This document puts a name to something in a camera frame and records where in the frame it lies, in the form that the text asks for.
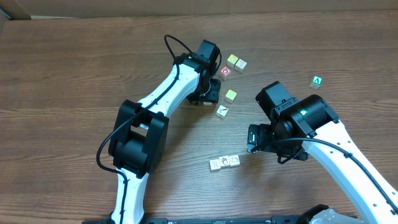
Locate green letter wooden block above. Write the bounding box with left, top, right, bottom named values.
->
left=309, top=76, right=323, bottom=89

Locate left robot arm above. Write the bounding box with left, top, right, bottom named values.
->
left=107, top=40, right=221, bottom=223

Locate yellow wooden block middle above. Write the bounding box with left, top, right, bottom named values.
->
left=224, top=90, right=237, bottom=104

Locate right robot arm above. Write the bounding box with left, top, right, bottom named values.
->
left=247, top=82, right=397, bottom=223

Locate number two wooden block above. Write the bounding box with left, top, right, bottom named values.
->
left=209, top=159, right=221, bottom=172

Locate yellow wooden block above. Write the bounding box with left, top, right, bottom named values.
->
left=226, top=54, right=239, bottom=68
left=224, top=90, right=237, bottom=104

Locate hammer picture wooden block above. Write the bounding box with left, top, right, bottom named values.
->
left=216, top=105, right=229, bottom=119

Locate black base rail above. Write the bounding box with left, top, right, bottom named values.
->
left=82, top=215, right=312, bottom=224

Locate red apple wooden block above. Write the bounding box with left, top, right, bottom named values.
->
left=219, top=66, right=231, bottom=80

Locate acorn picture wooden block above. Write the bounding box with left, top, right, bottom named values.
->
left=219, top=156, right=230, bottom=168

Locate yellow top wooden block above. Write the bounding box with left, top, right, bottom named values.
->
left=226, top=54, right=239, bottom=68

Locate animal picture wooden block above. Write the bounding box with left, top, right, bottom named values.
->
left=228, top=155, right=240, bottom=167

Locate white wooden block far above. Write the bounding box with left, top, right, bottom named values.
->
left=234, top=59, right=247, bottom=73

